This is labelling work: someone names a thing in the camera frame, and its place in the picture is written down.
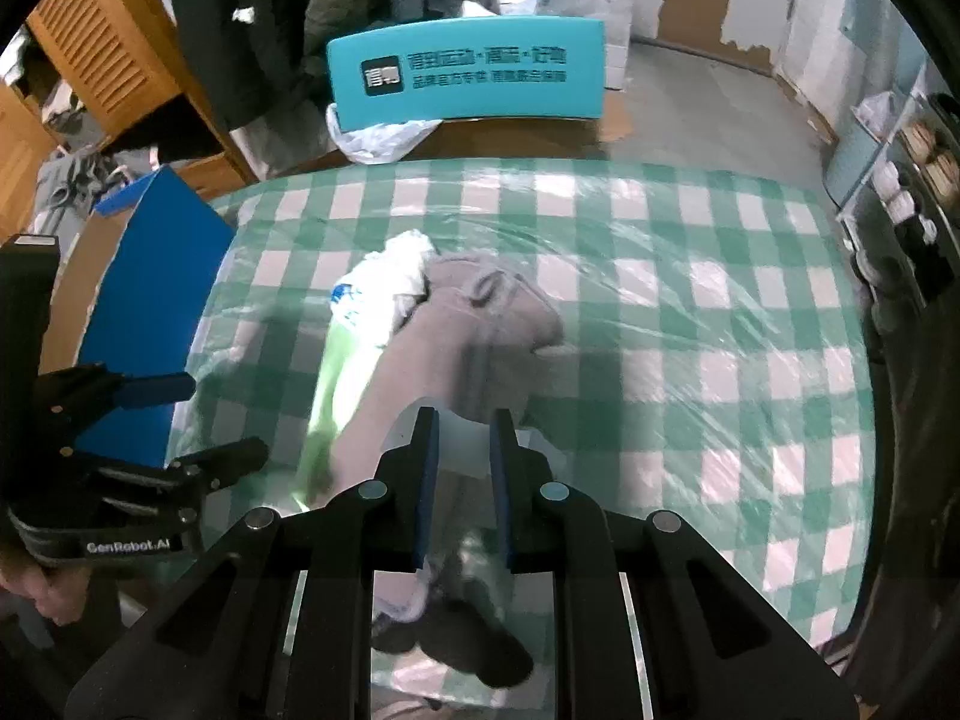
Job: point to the white blue-printed plastic bag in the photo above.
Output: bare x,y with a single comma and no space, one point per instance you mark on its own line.
382,277

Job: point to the small white bag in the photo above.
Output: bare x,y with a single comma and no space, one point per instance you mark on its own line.
876,111

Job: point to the light blue bin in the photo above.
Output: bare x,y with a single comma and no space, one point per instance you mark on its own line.
851,161

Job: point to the white shoe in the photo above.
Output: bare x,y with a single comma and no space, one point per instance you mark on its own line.
887,180
903,204

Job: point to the teal printed cardboard box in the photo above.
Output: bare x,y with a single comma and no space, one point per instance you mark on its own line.
465,71

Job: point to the person's left hand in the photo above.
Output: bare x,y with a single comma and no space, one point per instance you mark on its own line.
41,591

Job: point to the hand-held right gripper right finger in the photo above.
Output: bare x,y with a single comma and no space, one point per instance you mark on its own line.
501,495

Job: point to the grey clothes pile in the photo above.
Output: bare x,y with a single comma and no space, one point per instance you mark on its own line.
82,187

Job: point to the green plastic bag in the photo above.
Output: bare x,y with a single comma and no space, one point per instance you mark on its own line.
334,390

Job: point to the white shoe rack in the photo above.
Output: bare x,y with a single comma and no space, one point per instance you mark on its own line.
919,90

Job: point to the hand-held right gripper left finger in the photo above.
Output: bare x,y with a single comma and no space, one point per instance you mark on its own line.
426,495

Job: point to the black jacket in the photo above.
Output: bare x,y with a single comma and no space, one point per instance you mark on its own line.
240,37

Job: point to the wooden cabinet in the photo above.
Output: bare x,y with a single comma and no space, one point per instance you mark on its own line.
97,37

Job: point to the green white checked tablecloth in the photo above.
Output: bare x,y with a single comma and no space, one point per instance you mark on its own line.
675,277

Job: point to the blue cardboard box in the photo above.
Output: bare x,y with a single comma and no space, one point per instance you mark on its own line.
150,292

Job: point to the plain white plastic bag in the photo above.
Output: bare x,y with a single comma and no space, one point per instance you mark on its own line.
375,139

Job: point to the dark sock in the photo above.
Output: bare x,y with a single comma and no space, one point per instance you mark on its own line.
465,652

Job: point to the grey cloth garment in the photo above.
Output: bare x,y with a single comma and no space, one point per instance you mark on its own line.
450,337

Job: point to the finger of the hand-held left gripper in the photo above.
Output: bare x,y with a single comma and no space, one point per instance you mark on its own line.
154,388
225,459

